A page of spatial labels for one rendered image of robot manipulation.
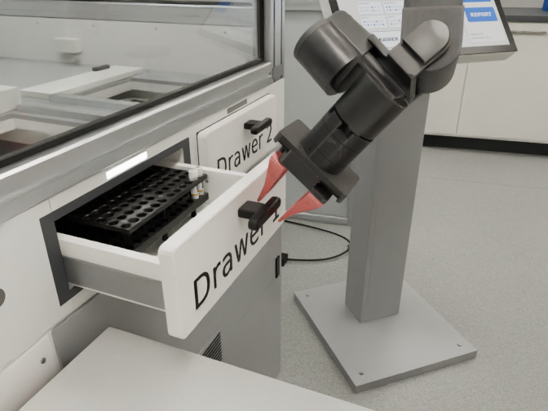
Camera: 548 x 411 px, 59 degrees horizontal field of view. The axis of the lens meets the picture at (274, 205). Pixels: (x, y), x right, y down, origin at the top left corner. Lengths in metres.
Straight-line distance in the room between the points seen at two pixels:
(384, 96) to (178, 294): 0.28
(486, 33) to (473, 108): 2.12
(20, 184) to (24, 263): 0.08
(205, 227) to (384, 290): 1.29
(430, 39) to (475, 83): 3.05
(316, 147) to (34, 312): 0.35
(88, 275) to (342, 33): 0.38
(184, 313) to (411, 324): 1.37
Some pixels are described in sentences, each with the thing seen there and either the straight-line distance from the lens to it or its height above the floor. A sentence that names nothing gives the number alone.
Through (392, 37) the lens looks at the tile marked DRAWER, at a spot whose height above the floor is 1.01.
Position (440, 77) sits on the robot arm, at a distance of 0.52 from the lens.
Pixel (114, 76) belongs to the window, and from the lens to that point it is 0.64.
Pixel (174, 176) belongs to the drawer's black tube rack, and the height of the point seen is 0.90.
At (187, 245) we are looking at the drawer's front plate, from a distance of 0.48.
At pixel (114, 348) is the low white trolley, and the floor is 0.76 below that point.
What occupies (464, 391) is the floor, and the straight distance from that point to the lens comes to 1.69.
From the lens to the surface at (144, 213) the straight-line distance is 0.60.
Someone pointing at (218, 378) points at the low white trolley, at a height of 0.76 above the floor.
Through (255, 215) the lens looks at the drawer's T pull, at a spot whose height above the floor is 0.91.
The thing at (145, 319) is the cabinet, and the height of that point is 0.69.
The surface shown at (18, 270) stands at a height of 0.89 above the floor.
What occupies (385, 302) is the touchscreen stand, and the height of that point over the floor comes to 0.10.
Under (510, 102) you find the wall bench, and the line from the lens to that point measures 3.60.
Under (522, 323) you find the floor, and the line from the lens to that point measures 2.03.
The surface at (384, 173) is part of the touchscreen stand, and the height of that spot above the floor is 0.61.
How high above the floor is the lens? 1.16
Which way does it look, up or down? 26 degrees down
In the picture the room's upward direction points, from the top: straight up
